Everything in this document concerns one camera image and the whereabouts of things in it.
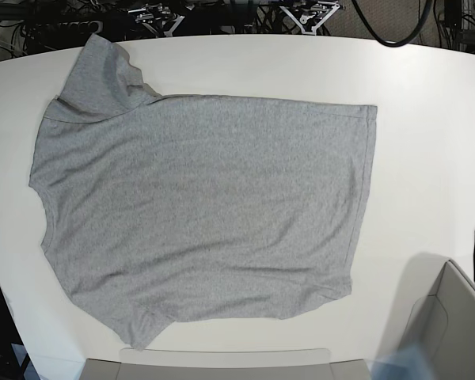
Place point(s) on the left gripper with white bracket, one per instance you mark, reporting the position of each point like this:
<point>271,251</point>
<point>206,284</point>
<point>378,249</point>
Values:
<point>310,17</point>

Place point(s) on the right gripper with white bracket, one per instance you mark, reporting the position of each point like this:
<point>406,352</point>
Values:
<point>160,20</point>

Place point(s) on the grey T-shirt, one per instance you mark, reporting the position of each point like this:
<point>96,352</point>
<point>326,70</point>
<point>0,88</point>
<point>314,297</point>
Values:
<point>183,208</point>

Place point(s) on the black power strip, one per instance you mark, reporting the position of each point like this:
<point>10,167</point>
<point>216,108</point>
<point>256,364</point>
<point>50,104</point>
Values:
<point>79,27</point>

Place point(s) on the grey box at right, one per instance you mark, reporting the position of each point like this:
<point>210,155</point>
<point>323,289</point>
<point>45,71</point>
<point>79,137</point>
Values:
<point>441,326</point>

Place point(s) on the grey box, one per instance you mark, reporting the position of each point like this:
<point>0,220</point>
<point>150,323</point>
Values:
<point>441,326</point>
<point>160,364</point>

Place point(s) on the grey box at bottom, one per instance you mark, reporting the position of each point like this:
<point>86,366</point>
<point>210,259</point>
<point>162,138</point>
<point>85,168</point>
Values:
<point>160,364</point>

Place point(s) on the blue cloth at bottom right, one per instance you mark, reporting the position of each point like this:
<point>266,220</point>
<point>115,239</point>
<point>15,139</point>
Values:
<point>406,364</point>

